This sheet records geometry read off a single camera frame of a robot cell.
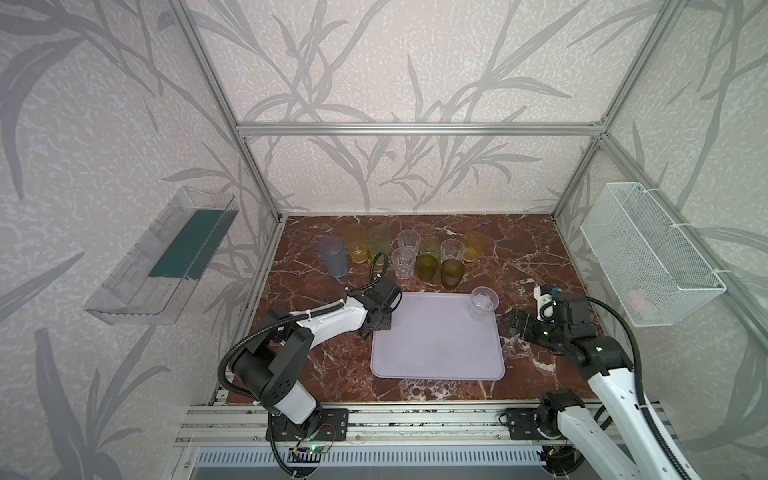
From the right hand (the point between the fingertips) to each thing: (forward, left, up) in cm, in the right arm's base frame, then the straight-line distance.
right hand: (514, 312), depth 79 cm
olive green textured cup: (+22, +22, -11) cm, 33 cm away
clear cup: (+26, +30, -11) cm, 41 cm away
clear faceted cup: (+9, +5, -9) cm, 14 cm away
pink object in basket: (0, -29, +7) cm, 30 cm away
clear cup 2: (+29, +13, -9) cm, 33 cm away
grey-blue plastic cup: (+25, +54, -6) cm, 60 cm away
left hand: (+6, +36, -11) cm, 38 cm away
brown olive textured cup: (+20, +13, -10) cm, 26 cm away
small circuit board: (-29, +52, -13) cm, 61 cm away
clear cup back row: (+34, +28, -10) cm, 45 cm away
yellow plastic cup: (+35, +47, -12) cm, 60 cm away
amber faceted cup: (+33, +3, -12) cm, 35 cm away
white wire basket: (0, -24, +20) cm, 31 cm away
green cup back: (+32, +20, -12) cm, 40 cm away
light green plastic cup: (+34, +39, -11) cm, 53 cm away
